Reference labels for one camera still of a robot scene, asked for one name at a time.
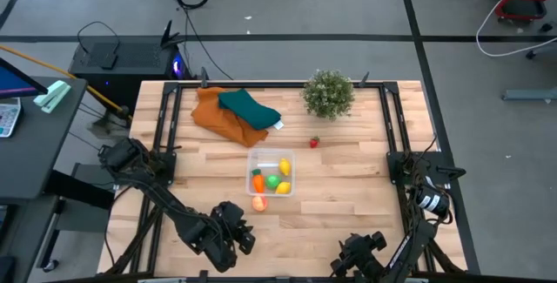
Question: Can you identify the grey floor stand base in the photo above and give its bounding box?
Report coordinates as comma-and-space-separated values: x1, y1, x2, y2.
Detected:
88, 106, 132, 139

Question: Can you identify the orange cloth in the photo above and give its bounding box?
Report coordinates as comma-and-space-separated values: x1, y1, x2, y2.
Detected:
190, 85, 270, 148

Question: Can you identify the long black floor cable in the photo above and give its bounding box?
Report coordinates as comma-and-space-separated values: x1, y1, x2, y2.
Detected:
184, 7, 234, 81

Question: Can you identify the computer monitor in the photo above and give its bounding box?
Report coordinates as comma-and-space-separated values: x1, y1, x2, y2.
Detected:
0, 57, 49, 100

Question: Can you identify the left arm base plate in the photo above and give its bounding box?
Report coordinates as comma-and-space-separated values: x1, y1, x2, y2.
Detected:
113, 152, 178, 186

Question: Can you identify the orange toy carrot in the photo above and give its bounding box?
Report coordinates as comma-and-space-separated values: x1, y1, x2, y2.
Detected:
251, 168, 266, 194

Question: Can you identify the black computer tower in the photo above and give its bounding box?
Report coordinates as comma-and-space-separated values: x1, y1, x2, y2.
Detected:
68, 34, 189, 104

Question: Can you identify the teal cloth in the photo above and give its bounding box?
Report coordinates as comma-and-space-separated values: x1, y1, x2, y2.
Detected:
217, 89, 283, 131

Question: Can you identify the white floor cable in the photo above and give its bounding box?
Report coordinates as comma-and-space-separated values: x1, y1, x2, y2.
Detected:
475, 0, 557, 57

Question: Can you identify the mint green stapler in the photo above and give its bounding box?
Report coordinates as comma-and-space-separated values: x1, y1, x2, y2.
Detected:
33, 79, 72, 114

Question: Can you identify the white calculator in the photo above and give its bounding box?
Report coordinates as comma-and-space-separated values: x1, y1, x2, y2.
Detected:
0, 97, 22, 138

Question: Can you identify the black metal table frame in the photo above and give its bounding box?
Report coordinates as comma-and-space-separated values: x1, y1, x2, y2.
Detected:
103, 80, 469, 283

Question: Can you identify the yellow pole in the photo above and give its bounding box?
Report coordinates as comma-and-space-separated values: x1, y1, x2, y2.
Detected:
0, 44, 131, 118

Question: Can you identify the small black box device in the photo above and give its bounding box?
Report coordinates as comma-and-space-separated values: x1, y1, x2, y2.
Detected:
100, 51, 118, 71

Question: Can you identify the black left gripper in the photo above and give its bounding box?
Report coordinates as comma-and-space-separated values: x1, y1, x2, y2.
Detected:
211, 201, 257, 256

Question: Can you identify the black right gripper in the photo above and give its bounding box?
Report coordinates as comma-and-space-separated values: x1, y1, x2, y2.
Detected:
329, 230, 389, 283

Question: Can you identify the clear plastic tupperware container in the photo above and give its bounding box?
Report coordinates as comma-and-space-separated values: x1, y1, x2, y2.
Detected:
245, 147, 297, 198

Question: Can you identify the grey metal bar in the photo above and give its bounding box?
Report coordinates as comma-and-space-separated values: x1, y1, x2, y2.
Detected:
500, 87, 557, 102

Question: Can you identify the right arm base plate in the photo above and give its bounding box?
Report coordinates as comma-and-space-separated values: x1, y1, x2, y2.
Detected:
386, 151, 466, 186

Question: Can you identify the small potted green plant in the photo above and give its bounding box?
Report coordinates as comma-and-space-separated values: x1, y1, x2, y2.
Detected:
299, 69, 356, 121

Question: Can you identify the black wifi antenna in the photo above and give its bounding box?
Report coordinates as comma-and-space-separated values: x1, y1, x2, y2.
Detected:
160, 19, 186, 50

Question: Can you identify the pink orange toy peach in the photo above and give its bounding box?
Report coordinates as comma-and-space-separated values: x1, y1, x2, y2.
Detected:
251, 194, 269, 212

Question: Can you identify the black desk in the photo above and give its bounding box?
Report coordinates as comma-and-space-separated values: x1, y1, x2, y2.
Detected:
0, 76, 117, 283

